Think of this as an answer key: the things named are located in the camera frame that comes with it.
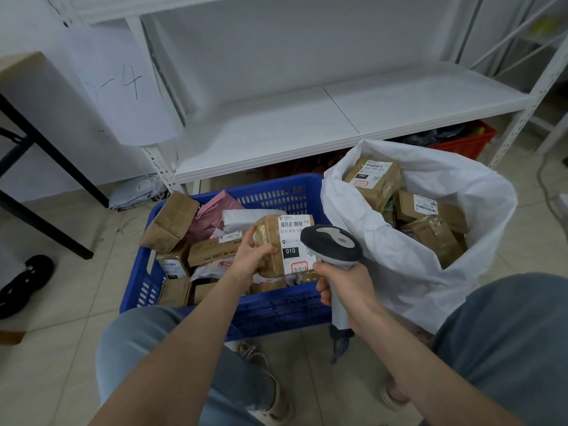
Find person's right hand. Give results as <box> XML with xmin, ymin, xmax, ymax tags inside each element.
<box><xmin>312</xmin><ymin>260</ymin><xmax>382</xmax><ymax>333</ymax></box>

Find person's left hand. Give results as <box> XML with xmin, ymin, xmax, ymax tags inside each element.
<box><xmin>226</xmin><ymin>225</ymin><xmax>279</xmax><ymax>294</ymax></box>

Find brown box red-outlined sticker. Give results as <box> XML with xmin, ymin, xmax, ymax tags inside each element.
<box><xmin>253</xmin><ymin>213</ymin><xmax>320</xmax><ymax>280</ymax></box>

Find grey handheld barcode scanner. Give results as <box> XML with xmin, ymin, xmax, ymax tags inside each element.
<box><xmin>300</xmin><ymin>224</ymin><xmax>364</xmax><ymax>340</ymax></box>

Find blue plastic crate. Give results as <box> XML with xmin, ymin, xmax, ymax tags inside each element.
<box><xmin>120</xmin><ymin>173</ymin><xmax>338</xmax><ymax>342</ymax></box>

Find pink mailer bag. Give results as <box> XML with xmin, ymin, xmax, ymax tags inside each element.
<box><xmin>186</xmin><ymin>189</ymin><xmax>246</xmax><ymax>243</ymax></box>

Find pile of parcels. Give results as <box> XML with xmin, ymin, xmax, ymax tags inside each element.
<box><xmin>140</xmin><ymin>190</ymin><xmax>322</xmax><ymax>309</ymax></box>

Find white woven sack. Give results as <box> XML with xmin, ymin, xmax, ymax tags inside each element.
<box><xmin>320</xmin><ymin>138</ymin><xmax>519</xmax><ymax>335</ymax></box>

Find person's left forearm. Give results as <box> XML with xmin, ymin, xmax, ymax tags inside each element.
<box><xmin>88</xmin><ymin>279</ymin><xmax>267</xmax><ymax>426</ymax></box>

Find person's right forearm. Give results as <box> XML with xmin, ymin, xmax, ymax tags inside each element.
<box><xmin>350</xmin><ymin>314</ymin><xmax>524</xmax><ymax>426</ymax></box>

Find person's sandal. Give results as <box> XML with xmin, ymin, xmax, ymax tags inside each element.
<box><xmin>380</xmin><ymin>376</ymin><xmax>411</xmax><ymax>412</ymax></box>
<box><xmin>235</xmin><ymin>340</ymin><xmax>296</xmax><ymax>426</ymax></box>

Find grey plastic mailer bag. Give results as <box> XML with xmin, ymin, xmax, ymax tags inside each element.
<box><xmin>108</xmin><ymin>174</ymin><xmax>167</xmax><ymax>211</ymax></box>

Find person's left leg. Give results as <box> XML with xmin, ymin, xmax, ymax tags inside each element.
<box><xmin>96</xmin><ymin>305</ymin><xmax>285</xmax><ymax>426</ymax></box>

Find white metal shelf rack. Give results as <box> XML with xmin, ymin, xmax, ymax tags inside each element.
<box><xmin>44</xmin><ymin>0</ymin><xmax>568</xmax><ymax>196</ymax></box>
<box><xmin>470</xmin><ymin>0</ymin><xmax>568</xmax><ymax>156</ymax></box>

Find red plastic crate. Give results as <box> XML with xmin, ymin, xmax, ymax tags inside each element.
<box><xmin>425</xmin><ymin>121</ymin><xmax>498</xmax><ymax>161</ymax></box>

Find white paper sign sheet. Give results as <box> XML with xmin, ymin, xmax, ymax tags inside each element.
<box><xmin>69</xmin><ymin>20</ymin><xmax>183</xmax><ymax>147</ymax></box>

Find wooden folding table black legs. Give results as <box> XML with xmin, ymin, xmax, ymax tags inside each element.
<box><xmin>0</xmin><ymin>50</ymin><xmax>109</xmax><ymax>261</ymax></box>

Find yellow item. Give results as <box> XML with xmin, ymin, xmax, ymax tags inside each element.
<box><xmin>530</xmin><ymin>17</ymin><xmax>560</xmax><ymax>36</ymax></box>

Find black scanner cable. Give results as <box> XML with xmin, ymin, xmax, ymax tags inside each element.
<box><xmin>329</xmin><ymin>334</ymin><xmax>356</xmax><ymax>364</ymax></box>

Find grey floor cable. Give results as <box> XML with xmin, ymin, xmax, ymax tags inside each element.
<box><xmin>537</xmin><ymin>153</ymin><xmax>568</xmax><ymax>235</ymax></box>

